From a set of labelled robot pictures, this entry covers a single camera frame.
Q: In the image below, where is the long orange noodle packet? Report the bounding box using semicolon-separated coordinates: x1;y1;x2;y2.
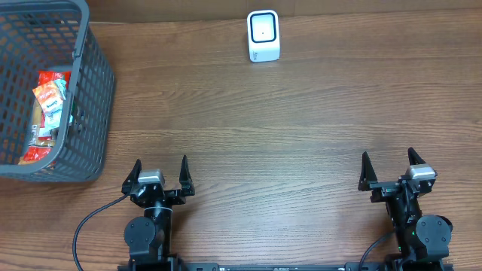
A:
18;71;71;165

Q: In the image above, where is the small orange snack box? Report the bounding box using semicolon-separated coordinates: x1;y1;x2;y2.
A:
32;79;66;114

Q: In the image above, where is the teal wet wipes pack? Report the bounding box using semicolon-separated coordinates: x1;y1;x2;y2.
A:
44;81;67;130

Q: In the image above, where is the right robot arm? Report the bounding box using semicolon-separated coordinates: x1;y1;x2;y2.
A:
358;148;453;270

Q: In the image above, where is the grey plastic shopping basket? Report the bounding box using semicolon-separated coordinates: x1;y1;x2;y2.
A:
1;0;115;182

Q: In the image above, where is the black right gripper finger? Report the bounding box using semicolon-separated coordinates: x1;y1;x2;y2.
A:
358;152;378;191
407;147;426;166

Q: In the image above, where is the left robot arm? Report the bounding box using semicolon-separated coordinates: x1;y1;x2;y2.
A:
117;157;195;271

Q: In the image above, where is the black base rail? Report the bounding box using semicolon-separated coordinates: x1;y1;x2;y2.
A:
116;262;453;271

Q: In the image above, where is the white barcode scanner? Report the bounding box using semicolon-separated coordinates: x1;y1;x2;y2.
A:
246;10;281;62

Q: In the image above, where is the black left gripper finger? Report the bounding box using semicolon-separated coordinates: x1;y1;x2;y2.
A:
121;159;142;195
179;155;195;196

